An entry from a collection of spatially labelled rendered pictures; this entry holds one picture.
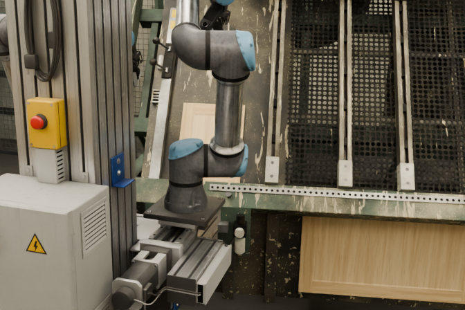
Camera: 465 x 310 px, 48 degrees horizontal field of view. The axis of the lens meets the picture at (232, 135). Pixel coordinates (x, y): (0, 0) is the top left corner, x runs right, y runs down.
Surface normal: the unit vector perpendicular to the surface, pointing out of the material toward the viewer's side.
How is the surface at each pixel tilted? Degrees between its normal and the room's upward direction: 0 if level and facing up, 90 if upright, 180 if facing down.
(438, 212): 56
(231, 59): 108
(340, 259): 90
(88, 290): 90
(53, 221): 90
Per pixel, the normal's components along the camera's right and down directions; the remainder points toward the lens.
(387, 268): -0.10, 0.25
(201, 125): -0.07, -0.33
